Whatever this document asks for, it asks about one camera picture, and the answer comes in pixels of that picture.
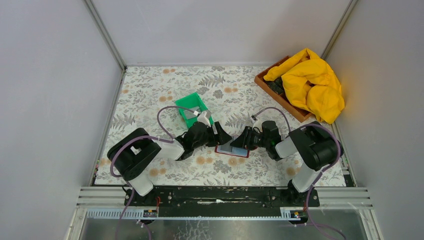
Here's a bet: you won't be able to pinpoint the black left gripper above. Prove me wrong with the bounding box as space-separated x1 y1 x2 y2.
192 122 232 151

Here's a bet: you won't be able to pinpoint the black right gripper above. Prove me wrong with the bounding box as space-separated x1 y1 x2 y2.
229 126 270 151

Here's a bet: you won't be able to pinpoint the red leather card holder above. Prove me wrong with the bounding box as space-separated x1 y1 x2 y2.
214 135 251 159

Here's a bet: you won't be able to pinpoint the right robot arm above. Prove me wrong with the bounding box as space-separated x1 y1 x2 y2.
230 120 343 206

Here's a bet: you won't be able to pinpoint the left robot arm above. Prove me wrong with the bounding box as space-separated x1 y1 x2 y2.
107 121 233 206

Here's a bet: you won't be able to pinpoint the floral patterned table mat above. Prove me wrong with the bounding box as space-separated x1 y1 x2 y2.
93 65 353 187

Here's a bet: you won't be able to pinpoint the green plastic bin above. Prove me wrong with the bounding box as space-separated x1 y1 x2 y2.
175 92 208 128

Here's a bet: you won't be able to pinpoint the brown wooden tray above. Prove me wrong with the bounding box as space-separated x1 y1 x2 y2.
254 55 314 123

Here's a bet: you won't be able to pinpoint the dark items in tray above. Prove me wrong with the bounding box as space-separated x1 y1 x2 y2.
266 77 285 95

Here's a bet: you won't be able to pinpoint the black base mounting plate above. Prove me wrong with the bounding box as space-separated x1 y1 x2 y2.
124 185 320 218

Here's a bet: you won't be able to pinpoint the yellow cloth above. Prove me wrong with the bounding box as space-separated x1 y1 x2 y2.
263 48 345 124

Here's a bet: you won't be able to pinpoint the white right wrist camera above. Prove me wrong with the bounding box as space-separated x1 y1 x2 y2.
251 115 263 132

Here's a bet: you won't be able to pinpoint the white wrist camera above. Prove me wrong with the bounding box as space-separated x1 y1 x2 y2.
251 115 263 132
196 110 211 128

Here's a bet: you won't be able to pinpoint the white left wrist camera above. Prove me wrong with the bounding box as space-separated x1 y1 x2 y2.
196 110 211 128

